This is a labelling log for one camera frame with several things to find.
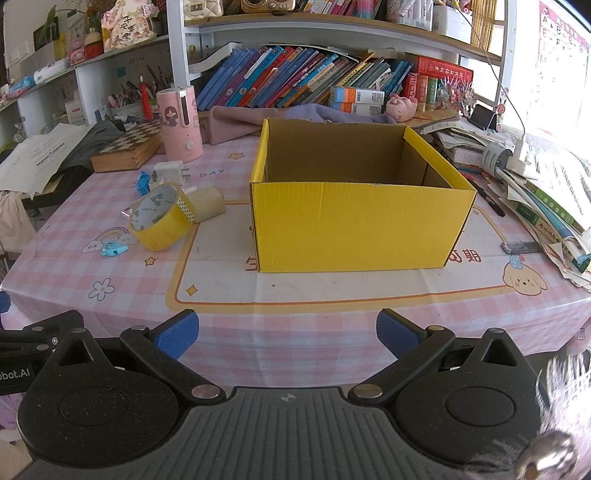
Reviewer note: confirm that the blue tissue pack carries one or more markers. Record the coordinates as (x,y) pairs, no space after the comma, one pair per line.
(21,86)

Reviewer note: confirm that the green potted plant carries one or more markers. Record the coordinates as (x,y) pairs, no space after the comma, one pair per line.
(48,25)

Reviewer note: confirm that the black phone stand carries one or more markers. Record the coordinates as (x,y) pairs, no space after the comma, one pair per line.
(482,116)

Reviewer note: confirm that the red apple jar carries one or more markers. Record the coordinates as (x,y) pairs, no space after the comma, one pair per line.
(93,46)

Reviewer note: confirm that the gold retro radio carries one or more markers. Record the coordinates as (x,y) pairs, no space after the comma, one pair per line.
(268,5)

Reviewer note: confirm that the white paper sheets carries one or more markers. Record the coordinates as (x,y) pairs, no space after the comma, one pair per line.
(41,152)

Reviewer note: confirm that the pile of books and papers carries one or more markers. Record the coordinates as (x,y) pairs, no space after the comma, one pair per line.
(545,207)

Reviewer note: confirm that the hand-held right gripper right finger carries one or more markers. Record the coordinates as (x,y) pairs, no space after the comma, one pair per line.
(395,332)

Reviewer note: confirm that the colourful paper ornaments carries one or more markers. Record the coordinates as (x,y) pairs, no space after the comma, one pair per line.
(457,94)

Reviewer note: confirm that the black pen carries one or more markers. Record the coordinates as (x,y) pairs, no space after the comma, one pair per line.
(487,197)

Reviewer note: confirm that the row of colourful books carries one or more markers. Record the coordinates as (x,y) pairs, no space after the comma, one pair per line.
(277,78)

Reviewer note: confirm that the pink pig toy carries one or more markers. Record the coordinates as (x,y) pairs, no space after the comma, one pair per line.
(401,108)

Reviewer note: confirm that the yellow cardboard box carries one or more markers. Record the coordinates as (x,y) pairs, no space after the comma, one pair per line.
(360,226)

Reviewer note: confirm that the red thick book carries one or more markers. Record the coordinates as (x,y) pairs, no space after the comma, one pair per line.
(445,69)

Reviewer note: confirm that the white charger plug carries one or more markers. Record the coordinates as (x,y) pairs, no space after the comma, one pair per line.
(168,173)

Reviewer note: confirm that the white quilted bag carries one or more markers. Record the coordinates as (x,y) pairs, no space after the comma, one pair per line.
(203,9)

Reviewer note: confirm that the blue plastic wrapper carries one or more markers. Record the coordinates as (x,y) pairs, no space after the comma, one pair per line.
(144,182)

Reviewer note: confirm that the red spined book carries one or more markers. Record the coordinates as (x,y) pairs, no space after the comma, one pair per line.
(411,90)

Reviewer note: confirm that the yellow tape roll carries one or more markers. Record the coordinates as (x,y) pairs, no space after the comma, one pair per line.
(161,233)

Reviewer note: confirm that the mauve cloth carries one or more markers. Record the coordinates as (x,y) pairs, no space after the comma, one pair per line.
(240,120)

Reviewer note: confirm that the bamboo roll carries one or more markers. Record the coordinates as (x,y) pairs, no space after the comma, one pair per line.
(484,21)

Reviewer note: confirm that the beige garment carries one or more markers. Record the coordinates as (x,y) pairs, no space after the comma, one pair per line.
(16,221)

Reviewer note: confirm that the wooden chessboard box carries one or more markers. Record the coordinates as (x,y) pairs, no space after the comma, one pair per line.
(124,154)

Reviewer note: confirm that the round metal button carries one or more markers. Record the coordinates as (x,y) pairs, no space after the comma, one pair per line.
(549,457)

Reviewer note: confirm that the pink paper house ornament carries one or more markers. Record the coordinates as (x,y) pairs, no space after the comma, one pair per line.
(127,27)

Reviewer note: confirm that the grey fuzzy sleeve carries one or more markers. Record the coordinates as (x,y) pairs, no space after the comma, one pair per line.
(568,392)

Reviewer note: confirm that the pen holder with brushes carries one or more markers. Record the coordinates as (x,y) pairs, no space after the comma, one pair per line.
(129,104)

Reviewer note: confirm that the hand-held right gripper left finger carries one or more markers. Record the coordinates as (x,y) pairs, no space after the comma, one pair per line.
(178,330)

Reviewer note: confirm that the white shelving unit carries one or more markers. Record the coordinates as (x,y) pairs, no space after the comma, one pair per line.
(178,46)

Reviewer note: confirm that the shelf row of thin books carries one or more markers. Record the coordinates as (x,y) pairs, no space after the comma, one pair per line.
(337,7)

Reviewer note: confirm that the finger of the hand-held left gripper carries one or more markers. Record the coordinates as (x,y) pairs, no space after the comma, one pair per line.
(41,332)
(3,302)

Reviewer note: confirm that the white flat box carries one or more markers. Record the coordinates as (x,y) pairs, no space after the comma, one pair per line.
(51,70)

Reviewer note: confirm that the pink humidifier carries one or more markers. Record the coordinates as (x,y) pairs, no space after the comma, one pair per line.
(178,138)

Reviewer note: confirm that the alphabet wall poster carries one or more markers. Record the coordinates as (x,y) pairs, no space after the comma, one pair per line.
(556,46)

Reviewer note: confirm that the dark grey cloth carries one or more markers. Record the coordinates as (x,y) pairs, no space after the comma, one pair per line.
(92,138)

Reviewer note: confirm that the white power adapter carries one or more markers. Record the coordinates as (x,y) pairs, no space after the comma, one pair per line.
(519,154)

